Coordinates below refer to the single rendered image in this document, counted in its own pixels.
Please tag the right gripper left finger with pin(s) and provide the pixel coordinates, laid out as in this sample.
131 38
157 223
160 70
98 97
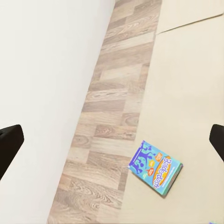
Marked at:
11 140

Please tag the bed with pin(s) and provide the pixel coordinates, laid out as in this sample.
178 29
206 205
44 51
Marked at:
183 99

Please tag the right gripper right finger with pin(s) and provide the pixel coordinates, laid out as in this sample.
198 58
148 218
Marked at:
217 139

